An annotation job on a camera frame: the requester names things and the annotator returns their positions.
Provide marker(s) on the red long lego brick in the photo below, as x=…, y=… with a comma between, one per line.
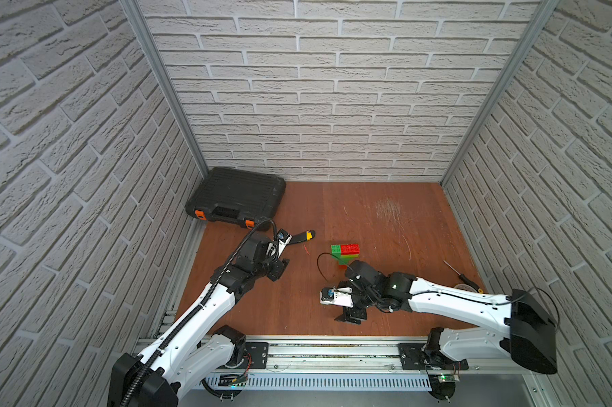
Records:
x=349, y=249

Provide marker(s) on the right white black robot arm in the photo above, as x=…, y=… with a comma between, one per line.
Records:
x=514, y=326

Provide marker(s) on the black plastic tool case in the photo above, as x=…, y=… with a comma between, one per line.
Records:
x=236, y=197

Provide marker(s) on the clear tape roll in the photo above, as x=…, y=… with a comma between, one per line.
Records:
x=468, y=288

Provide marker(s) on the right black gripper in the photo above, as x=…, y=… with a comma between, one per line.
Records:
x=351, y=315

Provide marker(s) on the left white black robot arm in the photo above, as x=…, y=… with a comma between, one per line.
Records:
x=163, y=373

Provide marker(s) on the yellow black utility knife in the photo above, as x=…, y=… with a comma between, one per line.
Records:
x=302, y=237

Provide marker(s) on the yellow handled screwdriver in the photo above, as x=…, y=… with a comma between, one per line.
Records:
x=465, y=279

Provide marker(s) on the dark green long lego brick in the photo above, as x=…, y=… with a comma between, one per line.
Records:
x=342, y=260

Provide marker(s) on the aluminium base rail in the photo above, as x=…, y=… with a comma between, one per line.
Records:
x=351, y=364

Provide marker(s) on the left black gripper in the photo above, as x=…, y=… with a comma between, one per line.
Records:
x=276, y=253

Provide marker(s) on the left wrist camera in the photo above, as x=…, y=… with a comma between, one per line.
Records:
x=283, y=238

